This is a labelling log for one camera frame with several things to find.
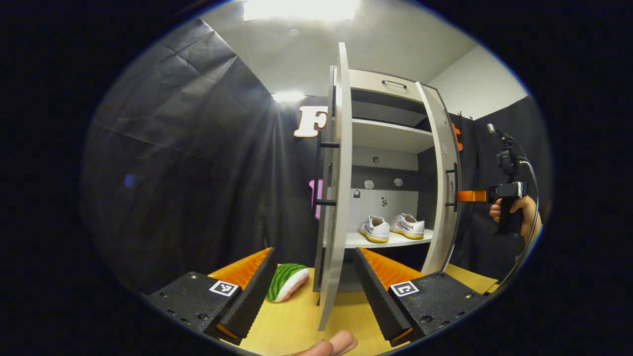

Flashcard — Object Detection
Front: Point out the white shoe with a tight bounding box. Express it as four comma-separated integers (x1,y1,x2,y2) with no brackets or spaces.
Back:
359,216,391,243
390,213,426,240

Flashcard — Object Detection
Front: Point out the ceiling light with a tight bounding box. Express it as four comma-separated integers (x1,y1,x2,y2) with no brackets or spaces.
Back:
243,0,361,22

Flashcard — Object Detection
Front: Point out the white shoe cabinet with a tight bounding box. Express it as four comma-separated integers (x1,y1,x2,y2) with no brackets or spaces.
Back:
312,42,463,332

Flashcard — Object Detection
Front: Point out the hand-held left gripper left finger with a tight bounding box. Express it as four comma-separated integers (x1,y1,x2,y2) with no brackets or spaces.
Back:
143,246,278,345

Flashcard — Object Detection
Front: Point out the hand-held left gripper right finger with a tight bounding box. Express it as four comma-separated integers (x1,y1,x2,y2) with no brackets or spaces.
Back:
353,246,488,347

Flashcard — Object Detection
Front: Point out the white cabinet drawer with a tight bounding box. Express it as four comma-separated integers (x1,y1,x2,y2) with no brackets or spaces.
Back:
349,69,436,102

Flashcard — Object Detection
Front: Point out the white cabinet shelf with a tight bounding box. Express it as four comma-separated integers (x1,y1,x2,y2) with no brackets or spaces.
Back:
351,119,435,154
324,228,435,249

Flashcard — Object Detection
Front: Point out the white cabinet door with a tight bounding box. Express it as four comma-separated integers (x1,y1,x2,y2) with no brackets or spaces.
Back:
415,82,463,275
316,42,353,332

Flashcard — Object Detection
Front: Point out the black backdrop cloth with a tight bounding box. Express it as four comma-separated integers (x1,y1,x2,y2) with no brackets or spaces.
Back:
82,19,552,295

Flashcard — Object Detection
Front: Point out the watermelon plush toy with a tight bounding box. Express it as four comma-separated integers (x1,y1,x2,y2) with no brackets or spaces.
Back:
266,263,310,303

